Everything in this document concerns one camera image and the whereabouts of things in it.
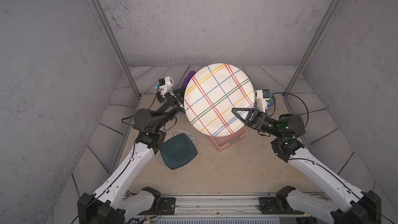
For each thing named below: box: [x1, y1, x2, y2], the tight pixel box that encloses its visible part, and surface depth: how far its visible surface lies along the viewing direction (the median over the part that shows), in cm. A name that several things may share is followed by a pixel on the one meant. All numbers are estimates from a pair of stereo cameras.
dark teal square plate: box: [159, 132, 198, 171], surface depth 92 cm
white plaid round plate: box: [183, 63, 256, 138], surface depth 54 cm
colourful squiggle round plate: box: [155, 128, 198, 168], surface depth 95 cm
